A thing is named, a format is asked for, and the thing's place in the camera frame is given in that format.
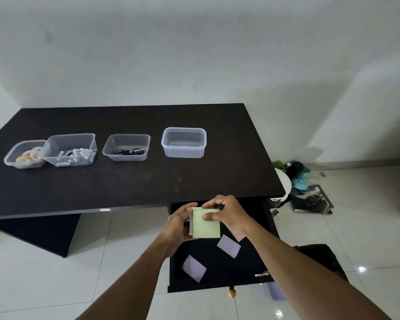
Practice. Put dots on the metal drawer rail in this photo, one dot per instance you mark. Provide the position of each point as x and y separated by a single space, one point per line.
262 273

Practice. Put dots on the pile of white batteries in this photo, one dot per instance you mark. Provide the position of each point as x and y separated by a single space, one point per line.
76 157

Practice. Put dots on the person's right forearm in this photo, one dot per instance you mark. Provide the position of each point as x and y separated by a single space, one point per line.
306 276

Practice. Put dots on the round wooden drawer knob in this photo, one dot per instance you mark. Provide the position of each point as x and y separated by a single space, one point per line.
231 292

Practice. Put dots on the empty clear plastic container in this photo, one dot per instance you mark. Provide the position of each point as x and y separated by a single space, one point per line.
184 142

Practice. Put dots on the pink sticky note pad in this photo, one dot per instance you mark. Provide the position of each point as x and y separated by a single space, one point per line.
239 235

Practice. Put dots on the black bag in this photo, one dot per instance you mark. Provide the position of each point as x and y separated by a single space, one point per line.
323 259

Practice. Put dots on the shallow clear plastic container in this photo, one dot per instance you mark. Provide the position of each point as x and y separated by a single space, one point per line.
126 142

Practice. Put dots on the purple sticky note pad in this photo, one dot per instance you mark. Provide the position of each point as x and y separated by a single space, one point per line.
193 268
229 245

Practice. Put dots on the person's left hand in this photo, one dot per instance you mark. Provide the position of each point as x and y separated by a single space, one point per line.
175 228

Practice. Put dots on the person's left thumb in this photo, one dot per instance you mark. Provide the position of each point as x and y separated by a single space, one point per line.
188 207

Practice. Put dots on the person's right hand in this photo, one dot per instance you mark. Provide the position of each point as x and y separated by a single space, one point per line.
234 214

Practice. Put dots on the white plastic bucket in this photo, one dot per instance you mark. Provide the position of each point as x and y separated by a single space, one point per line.
282 188

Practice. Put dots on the black open drawer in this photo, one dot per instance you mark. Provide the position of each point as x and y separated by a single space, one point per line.
216 263

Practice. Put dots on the tall clear plastic container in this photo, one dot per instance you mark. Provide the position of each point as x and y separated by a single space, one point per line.
53 143

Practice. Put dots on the clear container with tape rolls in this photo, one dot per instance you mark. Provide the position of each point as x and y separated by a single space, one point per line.
24 160

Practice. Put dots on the person's right thumb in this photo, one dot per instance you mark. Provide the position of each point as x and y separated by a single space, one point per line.
211 216

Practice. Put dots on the green sticky note pad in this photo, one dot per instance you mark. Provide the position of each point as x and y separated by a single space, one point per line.
206 228

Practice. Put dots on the black desk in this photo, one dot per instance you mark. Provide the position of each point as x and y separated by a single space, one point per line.
126 179

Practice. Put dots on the person's left forearm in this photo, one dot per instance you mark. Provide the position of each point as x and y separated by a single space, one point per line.
126 283

